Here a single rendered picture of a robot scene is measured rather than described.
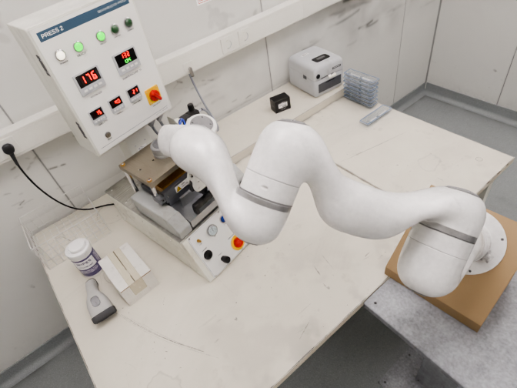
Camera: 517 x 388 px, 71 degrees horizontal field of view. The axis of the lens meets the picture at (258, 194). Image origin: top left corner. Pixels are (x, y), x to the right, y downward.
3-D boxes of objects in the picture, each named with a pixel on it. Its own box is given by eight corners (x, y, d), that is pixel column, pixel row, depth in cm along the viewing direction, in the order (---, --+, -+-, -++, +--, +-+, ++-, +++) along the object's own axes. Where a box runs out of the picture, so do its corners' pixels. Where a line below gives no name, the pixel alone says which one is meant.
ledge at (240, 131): (195, 142, 189) (193, 135, 186) (311, 76, 220) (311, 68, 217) (228, 167, 171) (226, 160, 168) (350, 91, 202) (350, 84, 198)
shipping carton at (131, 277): (108, 274, 137) (96, 260, 131) (138, 254, 142) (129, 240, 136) (128, 308, 126) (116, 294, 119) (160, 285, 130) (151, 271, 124)
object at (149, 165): (118, 178, 134) (102, 150, 124) (181, 133, 148) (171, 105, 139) (159, 204, 121) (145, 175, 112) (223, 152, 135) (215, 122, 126)
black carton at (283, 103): (271, 108, 193) (268, 97, 188) (285, 103, 195) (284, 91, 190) (275, 114, 189) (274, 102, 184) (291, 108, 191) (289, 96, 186)
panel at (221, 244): (214, 278, 128) (185, 239, 121) (267, 223, 143) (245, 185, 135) (217, 279, 127) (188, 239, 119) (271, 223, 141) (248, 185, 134)
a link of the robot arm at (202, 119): (183, 165, 106) (215, 166, 107) (181, 134, 95) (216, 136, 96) (185, 142, 110) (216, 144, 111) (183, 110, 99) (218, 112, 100)
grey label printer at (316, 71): (288, 84, 208) (285, 55, 197) (316, 71, 214) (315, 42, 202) (316, 100, 192) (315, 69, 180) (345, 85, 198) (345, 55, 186)
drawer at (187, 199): (141, 196, 138) (133, 181, 133) (184, 163, 149) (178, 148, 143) (193, 229, 122) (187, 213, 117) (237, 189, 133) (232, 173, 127)
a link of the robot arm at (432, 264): (493, 227, 86) (481, 222, 67) (459, 297, 88) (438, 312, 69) (441, 208, 93) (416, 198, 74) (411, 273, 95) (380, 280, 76)
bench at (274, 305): (106, 317, 210) (30, 235, 158) (316, 169, 272) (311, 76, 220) (217, 528, 139) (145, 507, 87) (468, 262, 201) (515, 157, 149)
